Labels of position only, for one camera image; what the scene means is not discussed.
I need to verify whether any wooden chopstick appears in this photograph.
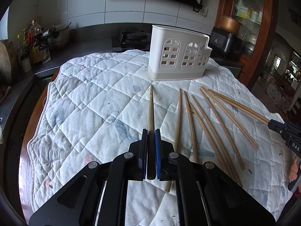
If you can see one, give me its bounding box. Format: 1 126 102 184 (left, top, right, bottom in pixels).
201 86 259 151
191 95 243 187
147 85 156 180
200 89 245 170
189 102 235 179
184 91 198 163
164 88 182 193
208 89 269 125

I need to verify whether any person's right hand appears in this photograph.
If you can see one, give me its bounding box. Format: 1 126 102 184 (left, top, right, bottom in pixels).
289 156 301 198

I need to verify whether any green cabinet door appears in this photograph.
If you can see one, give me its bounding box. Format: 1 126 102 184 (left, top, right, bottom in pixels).
221 62 242 79

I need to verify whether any white quilted cloth mat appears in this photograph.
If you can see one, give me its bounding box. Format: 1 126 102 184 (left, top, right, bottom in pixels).
27 50 293 219

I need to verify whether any copper coloured pot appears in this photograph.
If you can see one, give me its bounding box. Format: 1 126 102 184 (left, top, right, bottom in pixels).
219 15 242 36

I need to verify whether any white plastic utensil holder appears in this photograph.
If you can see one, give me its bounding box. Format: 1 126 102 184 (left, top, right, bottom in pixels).
147 24 212 81

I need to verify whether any wooden glass-door cabinet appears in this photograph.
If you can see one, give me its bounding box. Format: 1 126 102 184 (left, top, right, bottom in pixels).
215 0 279 90

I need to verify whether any black gas stove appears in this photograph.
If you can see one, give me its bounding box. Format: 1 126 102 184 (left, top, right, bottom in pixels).
111 31 151 53

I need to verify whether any white seasoning jar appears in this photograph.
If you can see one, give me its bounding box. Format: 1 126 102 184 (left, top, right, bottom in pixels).
20 54 31 73

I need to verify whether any round wooden cutting board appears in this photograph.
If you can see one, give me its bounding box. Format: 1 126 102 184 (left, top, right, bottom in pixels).
0 39 17 83

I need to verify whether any yellow-capped oil bottle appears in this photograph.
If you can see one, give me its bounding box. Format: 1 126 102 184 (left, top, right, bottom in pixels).
17 34 26 57

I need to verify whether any white wall socket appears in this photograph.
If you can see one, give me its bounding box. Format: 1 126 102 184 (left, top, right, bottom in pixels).
199 6 208 17

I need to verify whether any steel pot with handle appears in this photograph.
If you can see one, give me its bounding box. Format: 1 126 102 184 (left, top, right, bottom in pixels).
42 23 71 47

